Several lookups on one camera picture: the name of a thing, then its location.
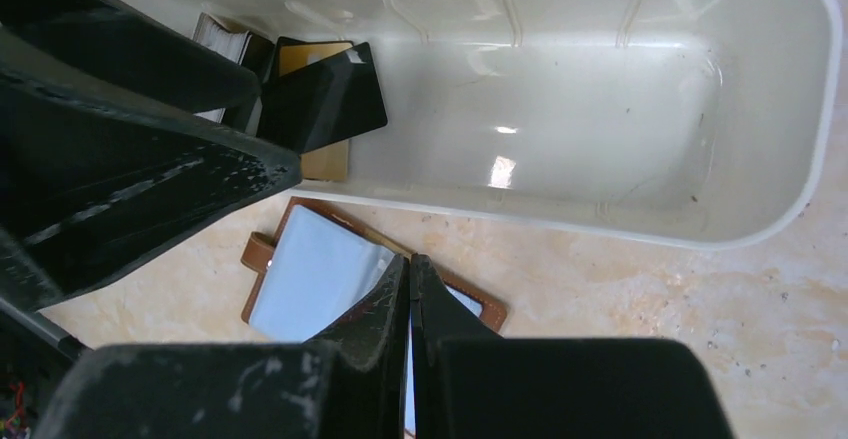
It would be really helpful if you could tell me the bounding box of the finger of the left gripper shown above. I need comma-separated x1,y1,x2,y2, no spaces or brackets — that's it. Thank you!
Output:
1,32,302,311
1,0,260,113

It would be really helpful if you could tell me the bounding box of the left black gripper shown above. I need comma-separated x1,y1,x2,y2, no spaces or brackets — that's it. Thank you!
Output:
1,298,88,438

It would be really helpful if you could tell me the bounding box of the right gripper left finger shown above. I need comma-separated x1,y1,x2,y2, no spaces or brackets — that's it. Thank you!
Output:
308,254,410,438

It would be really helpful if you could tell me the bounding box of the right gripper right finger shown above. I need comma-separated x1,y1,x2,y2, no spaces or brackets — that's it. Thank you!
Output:
409,254,499,439

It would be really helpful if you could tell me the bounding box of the brown leather card holder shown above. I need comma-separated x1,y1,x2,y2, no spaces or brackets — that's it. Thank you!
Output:
239,196,509,345

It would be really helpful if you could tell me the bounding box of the grey VIP card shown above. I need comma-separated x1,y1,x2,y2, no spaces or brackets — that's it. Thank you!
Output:
256,42,388,154

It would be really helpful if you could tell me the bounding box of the white oblong plastic tray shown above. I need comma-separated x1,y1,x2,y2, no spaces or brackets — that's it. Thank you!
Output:
123,0,843,249

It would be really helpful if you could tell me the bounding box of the stack of grey cards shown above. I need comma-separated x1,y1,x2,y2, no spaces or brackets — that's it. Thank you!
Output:
192,13,275,132

